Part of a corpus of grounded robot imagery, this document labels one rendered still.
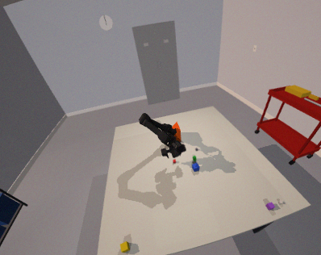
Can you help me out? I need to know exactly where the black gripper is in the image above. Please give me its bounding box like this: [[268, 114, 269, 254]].
[[161, 144, 186, 158]]

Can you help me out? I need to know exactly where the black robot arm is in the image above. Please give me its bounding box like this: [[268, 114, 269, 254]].
[[139, 113, 184, 158]]

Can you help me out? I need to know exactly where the blue block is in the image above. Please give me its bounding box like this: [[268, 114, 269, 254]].
[[192, 163, 199, 172]]

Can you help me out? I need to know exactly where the small purple block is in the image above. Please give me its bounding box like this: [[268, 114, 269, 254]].
[[265, 202, 275, 211]]

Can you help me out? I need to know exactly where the yellow cube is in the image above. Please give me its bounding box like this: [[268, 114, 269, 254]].
[[120, 241, 130, 253]]

